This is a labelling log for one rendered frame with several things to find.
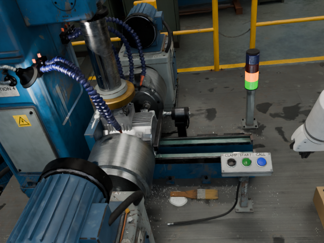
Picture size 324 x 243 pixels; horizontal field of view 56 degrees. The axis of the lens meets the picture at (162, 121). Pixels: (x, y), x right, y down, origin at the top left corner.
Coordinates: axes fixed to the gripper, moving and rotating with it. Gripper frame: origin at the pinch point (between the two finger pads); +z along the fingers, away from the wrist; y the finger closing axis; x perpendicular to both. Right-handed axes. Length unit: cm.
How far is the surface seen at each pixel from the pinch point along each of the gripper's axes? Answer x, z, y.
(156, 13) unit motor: -90, 24, 55
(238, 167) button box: 1.8, 8.9, 19.7
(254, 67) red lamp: -50, 23, 8
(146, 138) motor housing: -14, 17, 54
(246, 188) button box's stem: 5.7, 22.6, 16.4
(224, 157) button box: -1.8, 8.9, 24.2
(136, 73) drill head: -50, 21, 62
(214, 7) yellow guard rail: -212, 139, 19
